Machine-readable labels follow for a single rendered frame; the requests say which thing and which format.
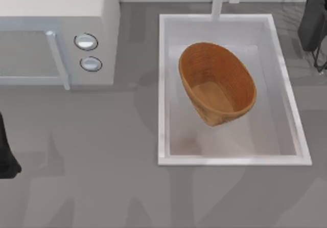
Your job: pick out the brown woven basket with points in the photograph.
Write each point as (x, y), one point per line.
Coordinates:
(217, 85)

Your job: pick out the small microwave knob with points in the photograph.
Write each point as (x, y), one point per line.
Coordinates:
(90, 64)

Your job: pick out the pale microwave oven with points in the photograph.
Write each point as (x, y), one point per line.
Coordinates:
(107, 28)

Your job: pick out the large microwave knob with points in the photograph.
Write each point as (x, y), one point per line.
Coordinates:
(85, 42)

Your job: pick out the tall white tap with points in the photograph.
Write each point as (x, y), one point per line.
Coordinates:
(217, 3)

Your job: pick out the white sink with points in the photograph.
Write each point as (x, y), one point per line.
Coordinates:
(286, 90)

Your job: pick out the microwave oven door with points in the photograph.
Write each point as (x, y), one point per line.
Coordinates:
(25, 56)

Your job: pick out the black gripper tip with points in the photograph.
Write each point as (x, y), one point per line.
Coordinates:
(7, 154)

